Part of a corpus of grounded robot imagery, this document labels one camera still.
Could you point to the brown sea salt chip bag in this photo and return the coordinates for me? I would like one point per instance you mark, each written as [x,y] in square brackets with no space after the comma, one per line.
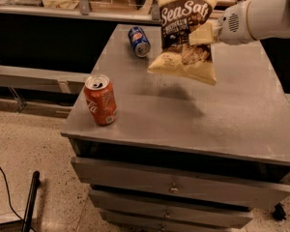
[178,18]

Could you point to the blue pepsi can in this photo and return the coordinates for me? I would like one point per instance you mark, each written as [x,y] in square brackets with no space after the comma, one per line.
[139,42]

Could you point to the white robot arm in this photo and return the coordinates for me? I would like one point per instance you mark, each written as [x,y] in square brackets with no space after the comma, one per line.
[268,19]

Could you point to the grey metal shelf rail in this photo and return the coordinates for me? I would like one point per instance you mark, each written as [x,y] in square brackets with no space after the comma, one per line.
[145,19]

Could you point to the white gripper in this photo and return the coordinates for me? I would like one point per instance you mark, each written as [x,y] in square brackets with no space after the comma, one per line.
[232,25]

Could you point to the top grey drawer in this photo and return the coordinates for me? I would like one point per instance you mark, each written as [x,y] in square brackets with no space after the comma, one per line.
[207,187]

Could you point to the black pole on floor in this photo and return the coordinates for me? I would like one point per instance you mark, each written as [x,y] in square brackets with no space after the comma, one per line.
[35,183]

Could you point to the middle grey drawer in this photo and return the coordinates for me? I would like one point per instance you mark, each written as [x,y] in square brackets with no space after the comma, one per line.
[149,207]

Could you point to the orange coke can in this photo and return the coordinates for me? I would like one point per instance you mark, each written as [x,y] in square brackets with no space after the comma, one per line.
[100,99]

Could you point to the grey drawer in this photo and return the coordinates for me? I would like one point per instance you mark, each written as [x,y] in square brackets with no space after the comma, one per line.
[149,207]
[161,225]
[207,187]

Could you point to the bottom grey drawer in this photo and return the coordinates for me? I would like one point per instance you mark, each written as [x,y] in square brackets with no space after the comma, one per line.
[161,225]

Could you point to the grey drawer cabinet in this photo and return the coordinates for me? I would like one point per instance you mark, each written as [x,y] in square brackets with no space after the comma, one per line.
[239,127]

